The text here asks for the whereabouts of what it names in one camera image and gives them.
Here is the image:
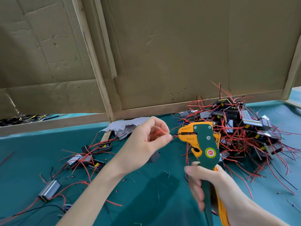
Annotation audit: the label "person's left hand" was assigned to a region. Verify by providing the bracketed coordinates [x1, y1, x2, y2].
[110, 116, 173, 175]

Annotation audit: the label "person's right hand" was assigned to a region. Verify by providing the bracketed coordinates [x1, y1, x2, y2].
[184, 162, 253, 226]

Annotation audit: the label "module with red wires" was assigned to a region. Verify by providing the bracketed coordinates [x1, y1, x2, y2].
[148, 127, 182, 164]

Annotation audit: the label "grey plastic bag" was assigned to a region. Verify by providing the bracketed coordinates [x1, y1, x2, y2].
[100, 116, 151, 141]

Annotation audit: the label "orange green wire strippers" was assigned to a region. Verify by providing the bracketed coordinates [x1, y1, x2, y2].
[178, 122, 230, 226]

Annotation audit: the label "pile of wired transformers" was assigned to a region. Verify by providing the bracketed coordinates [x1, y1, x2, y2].
[0, 136, 123, 220]
[176, 82, 301, 194]

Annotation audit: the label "person's left forearm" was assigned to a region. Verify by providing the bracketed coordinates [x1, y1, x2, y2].
[56, 163, 128, 226]

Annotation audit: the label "person's right forearm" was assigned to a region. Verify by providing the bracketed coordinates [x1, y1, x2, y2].
[242, 205, 290, 226]

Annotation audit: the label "thin wooden strip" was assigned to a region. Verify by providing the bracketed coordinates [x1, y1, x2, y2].
[94, 0, 118, 78]

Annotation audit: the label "flat grey board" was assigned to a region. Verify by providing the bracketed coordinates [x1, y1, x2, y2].
[285, 89, 301, 109]

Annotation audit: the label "smooth brown cardboard panel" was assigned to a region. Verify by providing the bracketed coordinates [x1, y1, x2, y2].
[103, 0, 301, 111]

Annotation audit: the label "creased brown cardboard panel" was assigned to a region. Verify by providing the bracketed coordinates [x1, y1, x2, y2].
[0, 0, 106, 120]

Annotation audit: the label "long wooden bottom rail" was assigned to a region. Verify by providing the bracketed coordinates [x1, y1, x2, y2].
[114, 90, 285, 121]

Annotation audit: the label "short wooden bottom rail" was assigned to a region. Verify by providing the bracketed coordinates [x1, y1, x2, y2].
[0, 114, 110, 137]

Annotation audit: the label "wide wooden post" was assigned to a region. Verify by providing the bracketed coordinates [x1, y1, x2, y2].
[71, 0, 115, 123]

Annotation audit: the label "heap of black cables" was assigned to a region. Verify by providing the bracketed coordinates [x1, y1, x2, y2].
[0, 114, 62, 127]

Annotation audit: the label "wooden corner post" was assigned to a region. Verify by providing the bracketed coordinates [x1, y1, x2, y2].
[282, 35, 301, 101]

